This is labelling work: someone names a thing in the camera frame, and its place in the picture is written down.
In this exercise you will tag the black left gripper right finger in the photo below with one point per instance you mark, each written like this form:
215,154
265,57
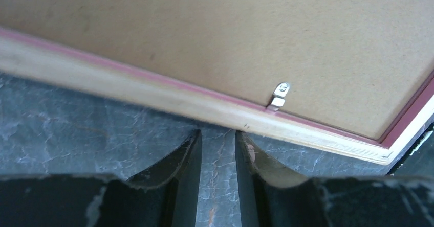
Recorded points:
272,194

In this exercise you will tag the pink wooden picture frame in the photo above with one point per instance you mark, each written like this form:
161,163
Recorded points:
30,57

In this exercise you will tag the brown backing board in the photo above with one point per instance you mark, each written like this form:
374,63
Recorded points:
351,64

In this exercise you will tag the silver frame retaining clip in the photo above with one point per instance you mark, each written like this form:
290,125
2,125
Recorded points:
278,97

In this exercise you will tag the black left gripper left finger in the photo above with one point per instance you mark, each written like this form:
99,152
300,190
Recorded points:
164,194

